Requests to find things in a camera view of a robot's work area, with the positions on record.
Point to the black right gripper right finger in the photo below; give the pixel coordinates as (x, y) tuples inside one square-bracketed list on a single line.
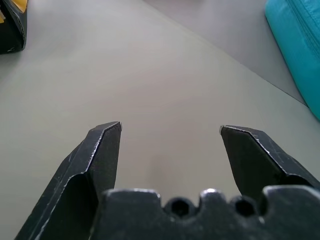
[(260, 160)]

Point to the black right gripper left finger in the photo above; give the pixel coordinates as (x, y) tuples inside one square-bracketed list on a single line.
[(82, 172)]

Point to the black and yellow box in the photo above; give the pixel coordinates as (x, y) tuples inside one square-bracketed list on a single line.
[(12, 23)]

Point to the teal fabric bag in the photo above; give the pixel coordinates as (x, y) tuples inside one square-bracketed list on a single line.
[(297, 47)]

